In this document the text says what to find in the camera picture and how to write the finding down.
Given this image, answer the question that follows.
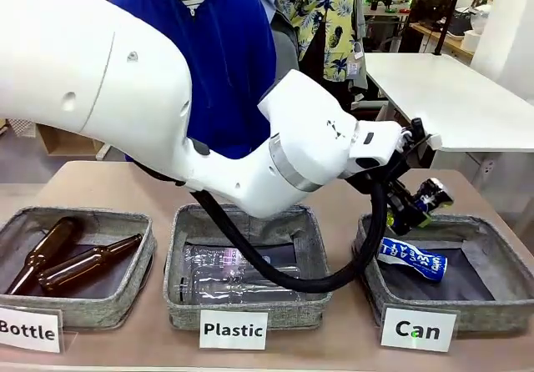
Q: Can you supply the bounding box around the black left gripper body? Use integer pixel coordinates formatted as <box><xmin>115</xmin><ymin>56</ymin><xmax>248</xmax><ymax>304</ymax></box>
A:
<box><xmin>385</xmin><ymin>179</ymin><xmax>421</xmax><ymax>236</ymax></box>

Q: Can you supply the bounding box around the dark crushed can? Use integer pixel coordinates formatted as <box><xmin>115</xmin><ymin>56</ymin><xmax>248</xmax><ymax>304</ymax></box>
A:
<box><xmin>416</xmin><ymin>177</ymin><xmax>455</xmax><ymax>219</ymax></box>

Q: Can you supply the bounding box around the blue white crushed can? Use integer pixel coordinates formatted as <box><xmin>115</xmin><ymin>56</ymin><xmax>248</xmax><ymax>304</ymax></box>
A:
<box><xmin>377</xmin><ymin>237</ymin><xmax>450</xmax><ymax>282</ymax></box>

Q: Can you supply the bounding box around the clear plastic bottle pink label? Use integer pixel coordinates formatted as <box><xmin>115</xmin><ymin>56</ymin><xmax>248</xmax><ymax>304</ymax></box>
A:
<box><xmin>183</xmin><ymin>244</ymin><xmax>251</xmax><ymax>269</ymax></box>

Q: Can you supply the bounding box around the brown glass beer bottle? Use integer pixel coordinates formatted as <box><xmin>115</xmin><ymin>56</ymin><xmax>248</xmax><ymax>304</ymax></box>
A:
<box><xmin>3</xmin><ymin>216</ymin><xmax>87</xmax><ymax>296</ymax></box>
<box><xmin>38</xmin><ymin>233</ymin><xmax>144</xmax><ymax>293</ymax></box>

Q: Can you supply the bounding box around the grey basket labelled Plastic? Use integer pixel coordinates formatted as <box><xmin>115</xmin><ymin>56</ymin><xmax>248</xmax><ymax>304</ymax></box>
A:
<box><xmin>163</xmin><ymin>203</ymin><xmax>335</xmax><ymax>331</ymax></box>

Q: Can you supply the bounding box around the grey basket labelled Can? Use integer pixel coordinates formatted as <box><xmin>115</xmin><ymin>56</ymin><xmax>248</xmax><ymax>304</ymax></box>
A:
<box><xmin>352</xmin><ymin>212</ymin><xmax>534</xmax><ymax>335</ymax></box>

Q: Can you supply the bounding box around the white Can label sign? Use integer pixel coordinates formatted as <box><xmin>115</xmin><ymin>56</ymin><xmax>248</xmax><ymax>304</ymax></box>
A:
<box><xmin>380</xmin><ymin>307</ymin><xmax>459</xmax><ymax>353</ymax></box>

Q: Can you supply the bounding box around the grey basket labelled Bottle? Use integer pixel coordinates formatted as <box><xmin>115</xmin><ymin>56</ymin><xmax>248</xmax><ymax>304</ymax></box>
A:
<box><xmin>0</xmin><ymin>206</ymin><xmax>158</xmax><ymax>330</ymax></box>

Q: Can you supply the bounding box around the white side table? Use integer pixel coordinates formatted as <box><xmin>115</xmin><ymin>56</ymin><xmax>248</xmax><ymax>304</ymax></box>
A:
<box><xmin>362</xmin><ymin>53</ymin><xmax>534</xmax><ymax>181</ymax></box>

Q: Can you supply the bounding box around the wooden desk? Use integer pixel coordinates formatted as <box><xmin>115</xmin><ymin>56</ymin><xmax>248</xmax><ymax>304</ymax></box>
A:
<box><xmin>408</xmin><ymin>21</ymin><xmax>476</xmax><ymax>60</ymax></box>

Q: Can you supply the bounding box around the black hanging garment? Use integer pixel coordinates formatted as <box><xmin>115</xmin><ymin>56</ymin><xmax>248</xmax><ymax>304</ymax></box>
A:
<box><xmin>298</xmin><ymin>25</ymin><xmax>360</xmax><ymax>114</ymax></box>

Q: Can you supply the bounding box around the black stand pole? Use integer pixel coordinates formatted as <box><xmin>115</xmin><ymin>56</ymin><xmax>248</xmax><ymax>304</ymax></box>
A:
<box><xmin>433</xmin><ymin>0</ymin><xmax>466</xmax><ymax>56</ymax></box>

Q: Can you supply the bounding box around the yellow floral hanging shirt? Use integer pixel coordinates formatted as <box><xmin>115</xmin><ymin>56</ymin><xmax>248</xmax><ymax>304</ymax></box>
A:
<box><xmin>274</xmin><ymin>0</ymin><xmax>360</xmax><ymax>83</ymax></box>

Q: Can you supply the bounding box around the grey hanging shirt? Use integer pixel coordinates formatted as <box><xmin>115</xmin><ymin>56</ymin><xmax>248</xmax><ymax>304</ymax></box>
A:
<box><xmin>270</xmin><ymin>13</ymin><xmax>302</xmax><ymax>73</ymax></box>

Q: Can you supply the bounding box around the white Plastic label sign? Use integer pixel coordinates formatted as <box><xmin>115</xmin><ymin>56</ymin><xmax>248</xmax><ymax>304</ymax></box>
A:
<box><xmin>199</xmin><ymin>309</ymin><xmax>270</xmax><ymax>351</ymax></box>

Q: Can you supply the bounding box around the person in blue hoodie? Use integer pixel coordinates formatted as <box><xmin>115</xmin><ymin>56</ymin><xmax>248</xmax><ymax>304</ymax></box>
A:
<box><xmin>108</xmin><ymin>0</ymin><xmax>279</xmax><ymax>160</ymax></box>

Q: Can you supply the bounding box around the brown cardboard box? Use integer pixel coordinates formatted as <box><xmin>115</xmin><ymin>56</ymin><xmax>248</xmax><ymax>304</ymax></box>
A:
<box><xmin>35</xmin><ymin>123</ymin><xmax>110</xmax><ymax>157</ymax></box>

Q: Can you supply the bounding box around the white Bottle label sign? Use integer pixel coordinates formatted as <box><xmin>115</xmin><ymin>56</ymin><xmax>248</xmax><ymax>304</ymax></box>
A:
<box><xmin>0</xmin><ymin>305</ymin><xmax>63</xmax><ymax>354</ymax></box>

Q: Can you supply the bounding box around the checkered cloth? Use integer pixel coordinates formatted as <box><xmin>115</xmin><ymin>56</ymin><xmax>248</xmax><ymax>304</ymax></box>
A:
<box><xmin>7</xmin><ymin>117</ymin><xmax>38</xmax><ymax>139</ymax></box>

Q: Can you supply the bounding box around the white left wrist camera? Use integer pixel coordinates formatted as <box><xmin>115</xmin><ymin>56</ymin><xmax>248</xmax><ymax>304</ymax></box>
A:
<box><xmin>395</xmin><ymin>117</ymin><xmax>443</xmax><ymax>156</ymax></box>

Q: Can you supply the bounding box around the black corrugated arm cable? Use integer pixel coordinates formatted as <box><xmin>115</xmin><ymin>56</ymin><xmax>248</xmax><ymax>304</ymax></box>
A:
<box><xmin>133</xmin><ymin>161</ymin><xmax>389</xmax><ymax>294</ymax></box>

